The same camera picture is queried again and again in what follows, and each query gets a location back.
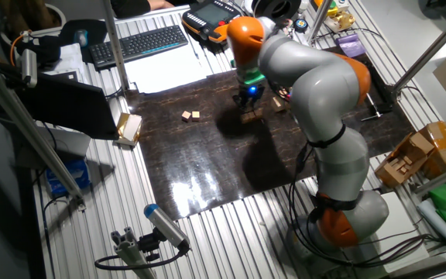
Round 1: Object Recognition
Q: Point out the green gripper mounting flange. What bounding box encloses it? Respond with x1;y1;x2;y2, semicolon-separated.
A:
230;60;266;86

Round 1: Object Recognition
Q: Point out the grey computer mouse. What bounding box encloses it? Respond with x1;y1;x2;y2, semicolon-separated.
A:
74;29;89;48

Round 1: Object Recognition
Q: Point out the white paper sheet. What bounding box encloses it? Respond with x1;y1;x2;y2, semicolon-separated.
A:
124;44;218;95

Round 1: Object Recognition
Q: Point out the silver depth camera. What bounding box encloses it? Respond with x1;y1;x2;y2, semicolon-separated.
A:
19;48;39;89

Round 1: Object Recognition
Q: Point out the taped cardboard box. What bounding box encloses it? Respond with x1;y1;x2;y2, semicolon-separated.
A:
420;118;446;179

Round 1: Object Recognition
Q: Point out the black orange teach pendant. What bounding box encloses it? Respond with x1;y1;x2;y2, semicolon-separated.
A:
181;0;243;43

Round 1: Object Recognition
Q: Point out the black computer keyboard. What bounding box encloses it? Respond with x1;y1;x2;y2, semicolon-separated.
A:
88;25;190;71

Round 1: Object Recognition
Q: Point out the aluminium frame bar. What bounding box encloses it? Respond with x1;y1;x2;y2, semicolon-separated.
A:
414;158;446;198
391;2;446;94
0;53;87;210

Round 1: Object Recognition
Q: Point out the white round bucket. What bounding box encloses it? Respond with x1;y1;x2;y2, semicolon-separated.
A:
0;2;67;46

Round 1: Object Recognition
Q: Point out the black mouse pad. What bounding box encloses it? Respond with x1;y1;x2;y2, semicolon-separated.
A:
58;19;110;51

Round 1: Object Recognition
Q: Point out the orange cable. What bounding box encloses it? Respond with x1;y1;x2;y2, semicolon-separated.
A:
9;29;34;67

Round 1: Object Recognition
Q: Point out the dark marble pattern mat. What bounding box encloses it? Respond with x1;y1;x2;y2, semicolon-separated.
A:
124;45;417;222

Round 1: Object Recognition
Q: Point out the black laptop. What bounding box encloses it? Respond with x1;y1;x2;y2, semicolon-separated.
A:
13;73;120;141

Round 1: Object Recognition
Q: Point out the white rolled sheet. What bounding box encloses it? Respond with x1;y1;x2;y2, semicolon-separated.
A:
417;198;446;252

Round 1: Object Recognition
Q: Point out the aluminium profile stand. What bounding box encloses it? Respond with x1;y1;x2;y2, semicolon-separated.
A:
110;226;158;279

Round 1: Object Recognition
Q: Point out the person forearm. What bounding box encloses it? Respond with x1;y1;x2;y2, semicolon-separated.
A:
110;0;177;19

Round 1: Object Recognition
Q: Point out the wooden block beside mat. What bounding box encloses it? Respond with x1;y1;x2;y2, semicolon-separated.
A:
114;112;143;147

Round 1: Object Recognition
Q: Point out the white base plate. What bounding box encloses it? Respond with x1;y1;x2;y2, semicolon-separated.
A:
356;191;431;274

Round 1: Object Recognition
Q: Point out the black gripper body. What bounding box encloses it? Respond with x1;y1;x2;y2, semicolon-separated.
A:
238;83;266;102

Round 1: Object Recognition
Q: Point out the black filament spool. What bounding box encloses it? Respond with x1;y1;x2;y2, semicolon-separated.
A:
252;0;304;20

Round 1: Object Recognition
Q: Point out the aluminium frame post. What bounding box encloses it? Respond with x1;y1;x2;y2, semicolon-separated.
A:
101;0;131;92
306;0;335;43

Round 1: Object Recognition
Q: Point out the blue tissue pack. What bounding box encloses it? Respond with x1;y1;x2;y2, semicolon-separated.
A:
45;159;91;197

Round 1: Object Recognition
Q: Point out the purple plastic bag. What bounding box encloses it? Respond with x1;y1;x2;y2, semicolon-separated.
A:
334;33;367;59

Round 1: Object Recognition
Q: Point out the silver camera with blue cap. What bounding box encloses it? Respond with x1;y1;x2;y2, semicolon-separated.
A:
143;203;191;251

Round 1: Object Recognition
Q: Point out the black fabric bag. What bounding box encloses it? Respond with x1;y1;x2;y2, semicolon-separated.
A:
15;34;63;65

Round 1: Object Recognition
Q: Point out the black camera cable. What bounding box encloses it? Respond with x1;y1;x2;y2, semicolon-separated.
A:
94;247;189;271

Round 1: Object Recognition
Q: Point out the white paper stack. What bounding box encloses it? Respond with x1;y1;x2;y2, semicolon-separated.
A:
43;42;88;82

